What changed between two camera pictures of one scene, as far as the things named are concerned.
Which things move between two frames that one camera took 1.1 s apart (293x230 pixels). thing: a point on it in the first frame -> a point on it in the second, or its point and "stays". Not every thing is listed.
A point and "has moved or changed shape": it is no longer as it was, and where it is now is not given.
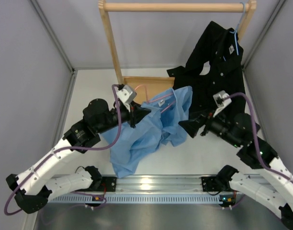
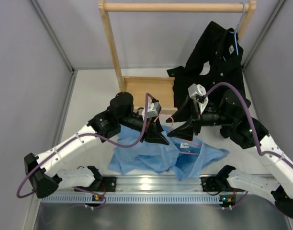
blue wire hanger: x=236 y=36 stays
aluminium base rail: x=157 y=183 stays
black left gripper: x=138 y=113 -> x=154 y=134
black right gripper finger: x=202 y=115 -> x=187 y=112
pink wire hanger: x=155 y=99 -> x=170 y=131
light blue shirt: x=164 y=119 has moved or changed shape
